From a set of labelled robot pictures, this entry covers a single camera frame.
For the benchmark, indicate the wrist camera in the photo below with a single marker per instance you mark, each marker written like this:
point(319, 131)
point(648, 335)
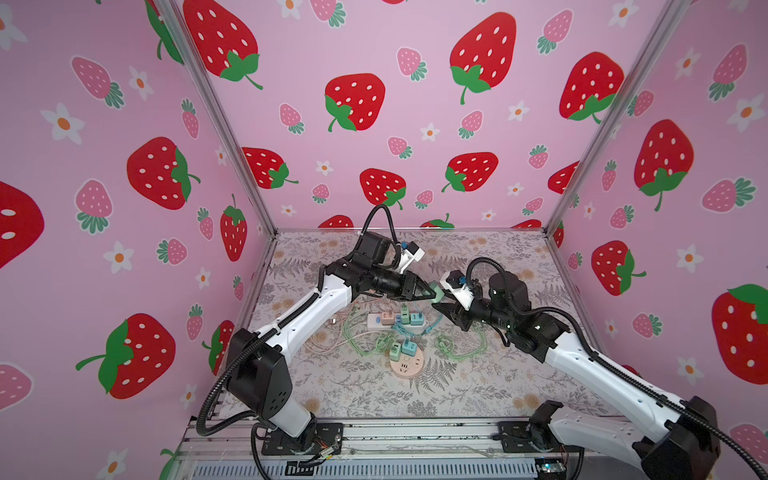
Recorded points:
point(456, 284)
point(410, 252)

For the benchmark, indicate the pink plug adapter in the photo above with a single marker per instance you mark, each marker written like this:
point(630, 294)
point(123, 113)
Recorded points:
point(387, 319)

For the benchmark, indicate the blue plug adapter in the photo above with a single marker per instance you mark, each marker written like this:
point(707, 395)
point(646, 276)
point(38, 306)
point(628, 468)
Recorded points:
point(417, 319)

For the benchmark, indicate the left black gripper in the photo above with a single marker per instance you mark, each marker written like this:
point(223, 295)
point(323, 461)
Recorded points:
point(406, 287)

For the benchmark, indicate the teal plug adapter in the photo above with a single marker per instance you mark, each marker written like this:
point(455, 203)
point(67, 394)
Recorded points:
point(409, 348)

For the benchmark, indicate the round pink power socket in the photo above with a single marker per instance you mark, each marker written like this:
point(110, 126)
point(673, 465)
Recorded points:
point(408, 367)

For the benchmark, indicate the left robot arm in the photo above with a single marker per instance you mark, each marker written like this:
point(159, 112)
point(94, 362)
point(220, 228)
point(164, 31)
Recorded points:
point(256, 382)

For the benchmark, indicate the light green plug adapter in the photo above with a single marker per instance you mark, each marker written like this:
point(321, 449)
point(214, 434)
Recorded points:
point(395, 352)

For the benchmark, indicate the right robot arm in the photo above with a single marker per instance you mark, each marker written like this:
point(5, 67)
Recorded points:
point(661, 434)

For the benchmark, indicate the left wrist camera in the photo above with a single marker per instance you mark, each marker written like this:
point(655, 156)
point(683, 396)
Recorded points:
point(410, 252)

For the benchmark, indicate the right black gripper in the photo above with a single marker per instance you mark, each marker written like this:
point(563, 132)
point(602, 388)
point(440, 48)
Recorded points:
point(452, 312)

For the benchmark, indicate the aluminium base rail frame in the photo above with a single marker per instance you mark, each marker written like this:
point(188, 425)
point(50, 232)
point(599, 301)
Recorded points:
point(420, 448)

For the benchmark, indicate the white blue power strip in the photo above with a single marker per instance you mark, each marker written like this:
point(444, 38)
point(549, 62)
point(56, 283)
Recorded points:
point(372, 324)

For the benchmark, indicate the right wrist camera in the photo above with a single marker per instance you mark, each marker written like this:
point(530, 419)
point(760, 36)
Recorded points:
point(456, 284)

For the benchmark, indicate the green plug adapter front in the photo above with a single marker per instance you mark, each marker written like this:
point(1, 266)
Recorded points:
point(438, 292)

